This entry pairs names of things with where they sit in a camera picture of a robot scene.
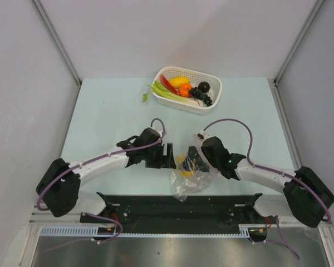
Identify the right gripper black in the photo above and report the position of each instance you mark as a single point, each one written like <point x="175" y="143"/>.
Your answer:
<point x="188" y="163"/>

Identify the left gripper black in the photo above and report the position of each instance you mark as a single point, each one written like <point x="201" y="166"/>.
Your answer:
<point x="163" y="161"/>

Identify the clear zip top bag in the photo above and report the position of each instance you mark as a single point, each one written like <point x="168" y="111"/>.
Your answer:
<point x="181" y="187"/>

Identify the yellow fake bell pepper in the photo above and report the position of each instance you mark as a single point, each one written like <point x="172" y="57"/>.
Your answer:
<point x="183" y="167"/>

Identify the fake green lettuce leaf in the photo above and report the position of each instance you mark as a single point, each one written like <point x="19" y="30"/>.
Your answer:
<point x="161" y="91"/>

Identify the fake black grape bunch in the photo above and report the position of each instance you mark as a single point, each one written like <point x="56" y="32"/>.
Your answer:
<point x="197" y="94"/>

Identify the orange fake orange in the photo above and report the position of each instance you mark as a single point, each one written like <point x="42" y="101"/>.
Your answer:
<point x="184" y="90"/>

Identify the fake watermelon slice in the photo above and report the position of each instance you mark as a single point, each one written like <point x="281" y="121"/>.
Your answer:
<point x="167" y="85"/>

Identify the dark purple fake plum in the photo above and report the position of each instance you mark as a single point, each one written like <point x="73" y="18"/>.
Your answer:
<point x="204" y="87"/>

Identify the yellow fake lemon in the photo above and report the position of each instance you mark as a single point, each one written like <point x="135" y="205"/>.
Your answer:
<point x="176" y="82"/>

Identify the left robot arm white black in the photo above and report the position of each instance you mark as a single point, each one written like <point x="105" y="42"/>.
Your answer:
<point x="59" y="191"/>

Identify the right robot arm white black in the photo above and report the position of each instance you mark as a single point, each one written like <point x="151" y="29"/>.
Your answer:
<point x="308" y="198"/>

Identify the white perforated plastic basket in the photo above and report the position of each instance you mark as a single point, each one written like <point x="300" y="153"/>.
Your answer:
<point x="195" y="78"/>

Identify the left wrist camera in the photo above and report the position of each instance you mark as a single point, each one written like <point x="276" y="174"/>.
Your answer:
<point x="160" y="133"/>

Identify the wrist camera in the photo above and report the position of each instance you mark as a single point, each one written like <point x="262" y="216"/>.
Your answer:
<point x="201" y="136"/>
<point x="160" y="133"/>

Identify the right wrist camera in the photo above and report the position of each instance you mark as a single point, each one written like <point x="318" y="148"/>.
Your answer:
<point x="201" y="136"/>

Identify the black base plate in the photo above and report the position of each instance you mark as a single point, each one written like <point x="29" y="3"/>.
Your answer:
<point x="197" y="215"/>

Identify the white slotted cable duct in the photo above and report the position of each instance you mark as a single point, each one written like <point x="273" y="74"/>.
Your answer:
<point x="80" y="231"/>

